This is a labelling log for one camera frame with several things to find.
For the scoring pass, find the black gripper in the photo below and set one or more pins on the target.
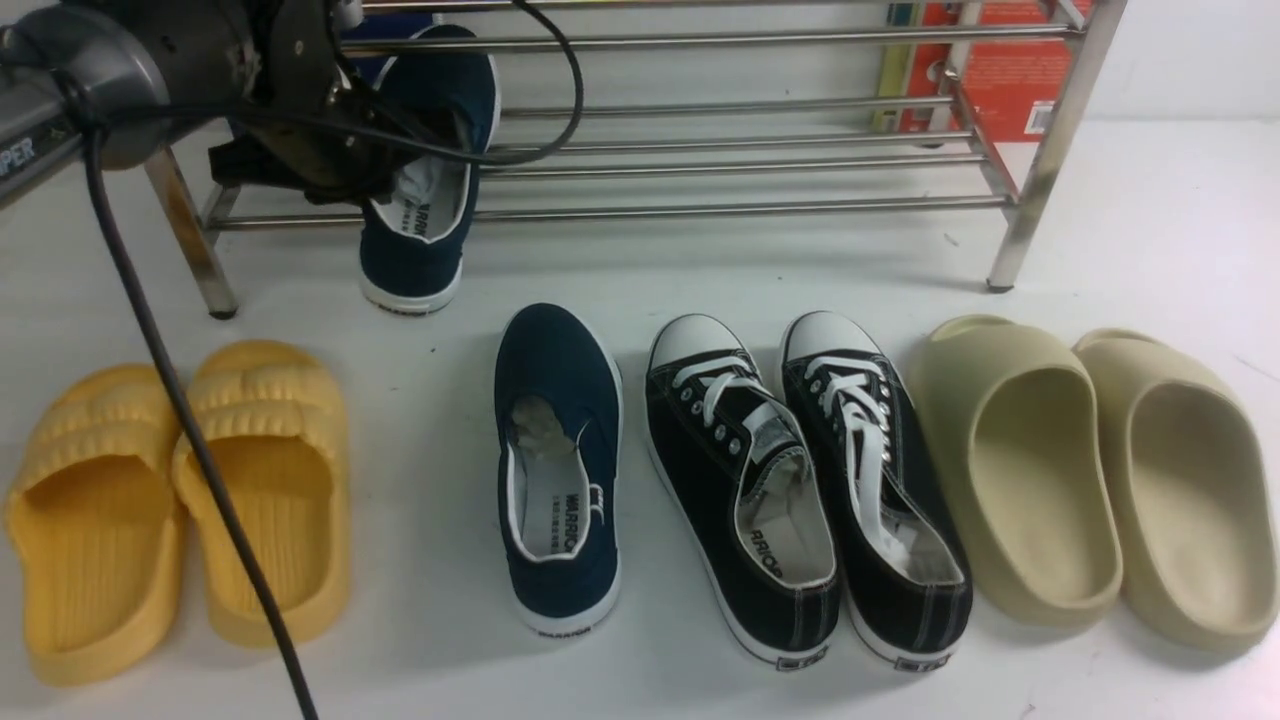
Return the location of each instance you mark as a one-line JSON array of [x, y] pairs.
[[301, 72]]

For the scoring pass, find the navy canvas sneaker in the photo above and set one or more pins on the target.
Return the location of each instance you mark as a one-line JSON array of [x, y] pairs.
[[558, 406], [411, 246]]

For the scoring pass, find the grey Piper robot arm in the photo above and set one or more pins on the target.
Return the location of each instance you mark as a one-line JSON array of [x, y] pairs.
[[130, 77]]

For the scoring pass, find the red box behind rack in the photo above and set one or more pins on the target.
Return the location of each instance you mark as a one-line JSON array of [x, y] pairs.
[[1013, 86]]

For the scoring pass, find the stainless steel shoe rack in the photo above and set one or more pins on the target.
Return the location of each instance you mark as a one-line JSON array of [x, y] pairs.
[[1089, 36]]

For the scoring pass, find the right yellow slipper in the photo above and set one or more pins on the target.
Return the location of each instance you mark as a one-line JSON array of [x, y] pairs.
[[276, 424]]

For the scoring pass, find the yellow slipper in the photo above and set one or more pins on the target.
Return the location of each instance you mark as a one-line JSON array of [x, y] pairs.
[[276, 424], [97, 527]]

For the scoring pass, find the left yellow slipper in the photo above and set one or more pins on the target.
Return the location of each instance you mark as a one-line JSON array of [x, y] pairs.
[[97, 527]]

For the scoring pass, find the left black lace-up sneaker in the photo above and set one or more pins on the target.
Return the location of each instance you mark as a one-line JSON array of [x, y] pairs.
[[734, 460]]

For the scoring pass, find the black lace-up sneaker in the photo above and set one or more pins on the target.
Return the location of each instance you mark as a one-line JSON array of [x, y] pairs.
[[734, 460], [908, 582]]

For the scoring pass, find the right black lace-up sneaker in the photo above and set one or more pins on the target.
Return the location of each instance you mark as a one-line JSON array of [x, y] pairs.
[[908, 582]]

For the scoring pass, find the left beige foam slide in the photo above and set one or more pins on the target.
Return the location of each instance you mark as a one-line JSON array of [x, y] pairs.
[[1010, 417]]

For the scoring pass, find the beige foam slide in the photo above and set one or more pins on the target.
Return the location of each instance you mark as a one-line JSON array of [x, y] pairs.
[[1010, 417], [1187, 482]]

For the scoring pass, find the right beige foam slide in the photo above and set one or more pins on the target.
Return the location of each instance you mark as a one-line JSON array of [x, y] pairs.
[[1187, 482]]

